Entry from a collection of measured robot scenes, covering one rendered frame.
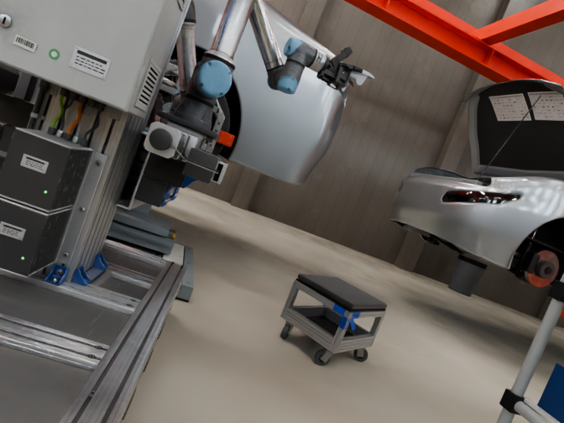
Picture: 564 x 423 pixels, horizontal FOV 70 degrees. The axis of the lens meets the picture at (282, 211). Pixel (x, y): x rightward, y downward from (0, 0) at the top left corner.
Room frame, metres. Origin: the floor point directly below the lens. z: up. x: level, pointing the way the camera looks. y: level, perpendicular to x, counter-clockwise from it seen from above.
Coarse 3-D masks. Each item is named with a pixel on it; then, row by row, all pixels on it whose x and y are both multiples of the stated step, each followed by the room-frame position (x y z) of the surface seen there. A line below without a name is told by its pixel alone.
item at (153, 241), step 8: (112, 224) 2.24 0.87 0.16; (120, 224) 2.30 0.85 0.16; (112, 232) 2.25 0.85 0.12; (120, 232) 2.26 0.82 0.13; (128, 232) 2.27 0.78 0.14; (136, 232) 2.28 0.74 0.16; (144, 232) 2.34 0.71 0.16; (152, 232) 2.37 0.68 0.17; (128, 240) 2.27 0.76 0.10; (136, 240) 2.28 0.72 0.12; (144, 240) 2.29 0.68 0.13; (152, 240) 2.30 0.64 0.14; (160, 240) 2.32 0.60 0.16; (168, 240) 2.38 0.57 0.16; (152, 248) 2.31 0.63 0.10; (160, 248) 2.32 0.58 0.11; (168, 248) 2.33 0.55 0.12
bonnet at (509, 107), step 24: (480, 96) 4.48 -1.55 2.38; (504, 96) 4.18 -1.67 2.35; (528, 96) 3.92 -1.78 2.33; (552, 96) 3.68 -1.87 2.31; (480, 120) 4.70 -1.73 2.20; (504, 120) 4.36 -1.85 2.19; (528, 120) 4.07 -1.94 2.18; (552, 120) 3.82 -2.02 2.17; (480, 144) 4.83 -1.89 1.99; (504, 144) 4.48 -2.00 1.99; (528, 144) 4.17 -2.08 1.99; (552, 144) 3.89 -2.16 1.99; (480, 168) 4.87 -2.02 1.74; (504, 168) 4.52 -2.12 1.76; (528, 168) 4.21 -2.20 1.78; (552, 168) 3.93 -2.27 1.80
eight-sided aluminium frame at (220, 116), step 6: (168, 66) 2.22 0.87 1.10; (174, 66) 2.23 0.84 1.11; (168, 72) 2.26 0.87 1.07; (174, 72) 2.23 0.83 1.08; (216, 114) 2.32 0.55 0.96; (222, 114) 2.31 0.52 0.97; (216, 120) 2.36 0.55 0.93; (222, 120) 2.32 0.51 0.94; (216, 126) 2.31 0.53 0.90; (216, 132) 2.32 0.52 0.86; (210, 150) 2.32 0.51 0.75
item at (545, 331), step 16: (560, 288) 0.94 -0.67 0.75; (560, 304) 0.94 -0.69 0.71; (544, 320) 0.95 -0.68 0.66; (544, 336) 0.94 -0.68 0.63; (528, 352) 0.95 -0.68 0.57; (528, 368) 0.94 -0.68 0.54; (560, 368) 0.91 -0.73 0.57; (528, 384) 0.94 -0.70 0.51; (560, 384) 0.90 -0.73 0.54; (512, 400) 0.94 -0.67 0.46; (528, 400) 0.93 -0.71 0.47; (544, 400) 0.91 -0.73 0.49; (560, 400) 0.88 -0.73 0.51; (512, 416) 0.94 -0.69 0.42; (528, 416) 0.89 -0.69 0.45; (544, 416) 0.88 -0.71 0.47; (560, 416) 0.87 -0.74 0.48
